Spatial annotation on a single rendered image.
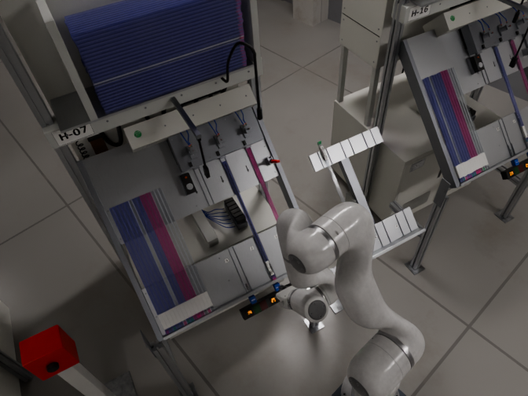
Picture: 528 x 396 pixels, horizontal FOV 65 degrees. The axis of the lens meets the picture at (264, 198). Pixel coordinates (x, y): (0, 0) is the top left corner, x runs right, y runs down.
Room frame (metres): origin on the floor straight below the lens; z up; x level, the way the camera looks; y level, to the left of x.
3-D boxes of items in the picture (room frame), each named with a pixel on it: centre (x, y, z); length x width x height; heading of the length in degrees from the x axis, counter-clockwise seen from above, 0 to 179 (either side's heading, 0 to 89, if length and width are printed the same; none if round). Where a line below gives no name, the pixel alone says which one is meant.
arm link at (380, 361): (0.36, -0.26, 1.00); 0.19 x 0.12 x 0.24; 127
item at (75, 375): (0.63, 0.84, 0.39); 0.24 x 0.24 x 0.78; 25
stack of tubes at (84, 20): (1.27, 0.27, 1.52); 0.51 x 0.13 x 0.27; 115
